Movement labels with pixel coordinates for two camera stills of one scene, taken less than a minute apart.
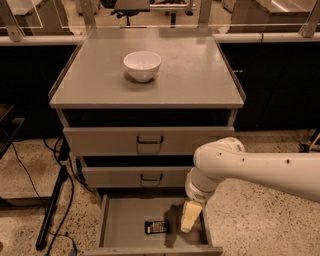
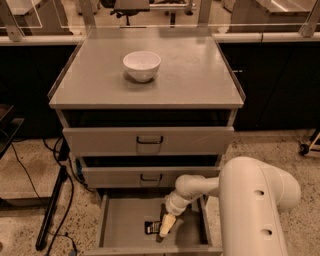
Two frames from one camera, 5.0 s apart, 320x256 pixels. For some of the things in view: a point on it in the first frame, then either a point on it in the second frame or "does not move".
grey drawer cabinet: x=135 y=104 does not move
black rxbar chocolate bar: x=156 y=227 does not move
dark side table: x=8 y=127 does not move
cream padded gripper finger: x=190 y=212 to x=167 y=223
